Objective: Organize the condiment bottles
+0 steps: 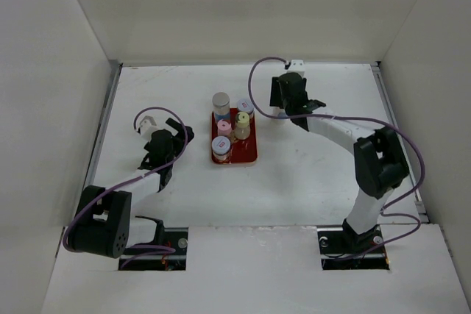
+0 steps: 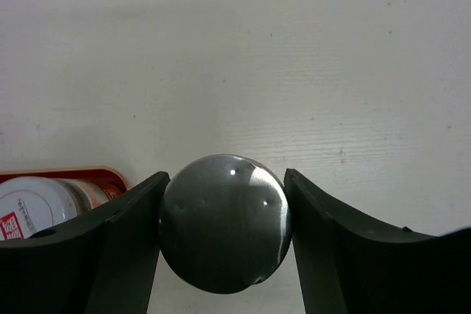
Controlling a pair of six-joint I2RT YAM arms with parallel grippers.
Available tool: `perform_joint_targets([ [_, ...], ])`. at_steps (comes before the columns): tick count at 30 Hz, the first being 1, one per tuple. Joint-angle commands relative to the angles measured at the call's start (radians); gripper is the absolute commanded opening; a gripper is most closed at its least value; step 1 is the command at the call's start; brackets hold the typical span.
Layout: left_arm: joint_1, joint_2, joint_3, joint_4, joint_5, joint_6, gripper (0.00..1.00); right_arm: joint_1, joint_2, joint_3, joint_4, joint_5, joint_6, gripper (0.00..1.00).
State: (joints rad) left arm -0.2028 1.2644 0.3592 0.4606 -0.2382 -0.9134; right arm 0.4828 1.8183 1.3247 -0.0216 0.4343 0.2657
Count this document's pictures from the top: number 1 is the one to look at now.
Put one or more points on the red rectangular tray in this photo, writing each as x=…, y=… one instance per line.
x=241, y=151

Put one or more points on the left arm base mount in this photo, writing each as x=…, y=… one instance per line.
x=152, y=246

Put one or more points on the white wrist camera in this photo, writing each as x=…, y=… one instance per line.
x=295, y=66
x=146, y=127

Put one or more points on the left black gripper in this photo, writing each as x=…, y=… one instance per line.
x=179, y=139

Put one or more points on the yellow lid squeeze bottle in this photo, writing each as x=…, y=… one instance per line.
x=242, y=126

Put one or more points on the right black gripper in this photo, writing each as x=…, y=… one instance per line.
x=276, y=100

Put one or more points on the blue lid spice jar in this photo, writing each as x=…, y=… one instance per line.
x=245, y=106
x=221, y=147

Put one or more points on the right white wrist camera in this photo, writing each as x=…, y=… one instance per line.
x=295, y=66

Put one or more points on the blue label shaker bottle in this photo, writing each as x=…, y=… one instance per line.
x=221, y=107

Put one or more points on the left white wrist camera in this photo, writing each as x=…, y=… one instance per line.
x=146, y=127

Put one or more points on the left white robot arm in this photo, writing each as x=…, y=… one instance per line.
x=102, y=222

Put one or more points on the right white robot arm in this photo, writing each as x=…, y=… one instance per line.
x=380, y=164

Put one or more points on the pink spice jar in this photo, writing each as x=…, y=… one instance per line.
x=224, y=128

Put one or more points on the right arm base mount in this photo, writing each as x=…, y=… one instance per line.
x=341, y=249

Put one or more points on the silver lid shaker bottle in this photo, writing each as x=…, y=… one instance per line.
x=279, y=115

